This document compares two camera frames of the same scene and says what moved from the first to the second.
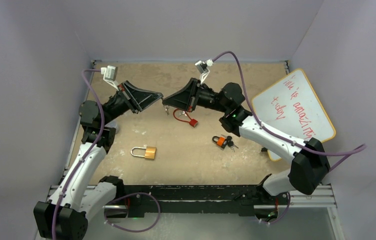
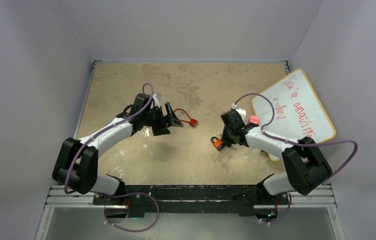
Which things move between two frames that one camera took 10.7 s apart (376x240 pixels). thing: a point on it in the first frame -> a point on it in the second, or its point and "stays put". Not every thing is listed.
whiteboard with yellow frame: x=291 y=107 stays put
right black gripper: x=188 y=98 -> x=226 y=138
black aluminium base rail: x=212 y=200 stays put
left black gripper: x=141 y=98 -> x=162 y=128
